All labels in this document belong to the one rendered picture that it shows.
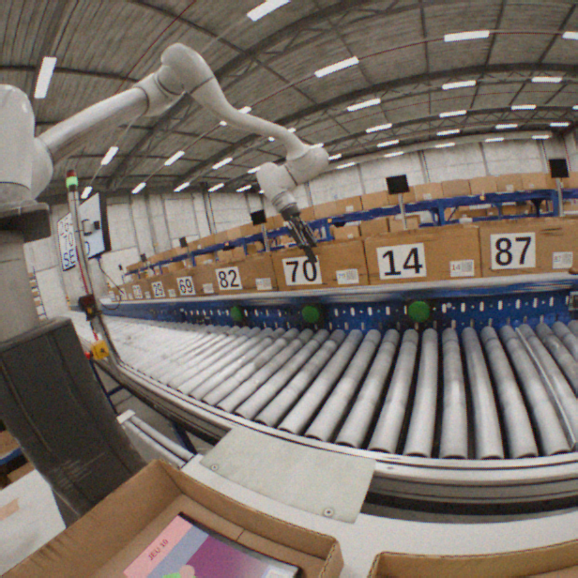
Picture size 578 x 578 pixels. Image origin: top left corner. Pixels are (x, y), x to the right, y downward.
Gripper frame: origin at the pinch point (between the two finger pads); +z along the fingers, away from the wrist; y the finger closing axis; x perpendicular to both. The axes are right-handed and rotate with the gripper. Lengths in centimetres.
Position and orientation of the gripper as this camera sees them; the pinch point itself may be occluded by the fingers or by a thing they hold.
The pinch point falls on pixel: (313, 254)
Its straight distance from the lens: 94.0
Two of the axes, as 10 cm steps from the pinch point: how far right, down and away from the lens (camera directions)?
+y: -5.1, 2.8, -8.2
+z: 4.8, 8.8, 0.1
